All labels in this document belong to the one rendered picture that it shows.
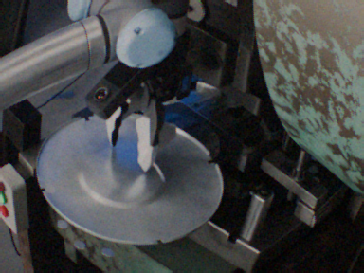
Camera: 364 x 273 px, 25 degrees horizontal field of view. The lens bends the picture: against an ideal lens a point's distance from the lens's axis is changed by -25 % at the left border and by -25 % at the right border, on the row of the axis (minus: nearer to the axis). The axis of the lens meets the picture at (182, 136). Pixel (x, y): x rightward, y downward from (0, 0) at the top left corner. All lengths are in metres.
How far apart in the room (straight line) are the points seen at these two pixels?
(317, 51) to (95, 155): 0.63
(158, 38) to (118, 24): 0.05
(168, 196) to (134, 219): 0.08
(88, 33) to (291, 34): 0.30
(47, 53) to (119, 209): 0.37
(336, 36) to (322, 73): 0.07
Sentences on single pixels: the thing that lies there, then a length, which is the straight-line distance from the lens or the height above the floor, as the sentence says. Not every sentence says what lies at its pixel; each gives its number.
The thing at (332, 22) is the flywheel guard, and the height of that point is 1.31.
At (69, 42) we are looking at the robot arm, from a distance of 1.10.
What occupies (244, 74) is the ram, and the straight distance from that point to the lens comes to 1.44.
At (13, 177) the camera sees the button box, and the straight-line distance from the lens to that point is 1.64.
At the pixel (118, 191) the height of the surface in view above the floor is 0.79.
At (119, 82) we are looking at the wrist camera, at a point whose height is 0.95.
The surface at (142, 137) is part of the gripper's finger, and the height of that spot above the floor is 0.85.
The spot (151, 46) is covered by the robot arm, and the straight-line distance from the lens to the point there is 1.12.
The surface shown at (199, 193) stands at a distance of 1.42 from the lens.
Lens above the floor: 1.67
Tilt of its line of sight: 35 degrees down
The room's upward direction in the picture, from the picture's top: 10 degrees clockwise
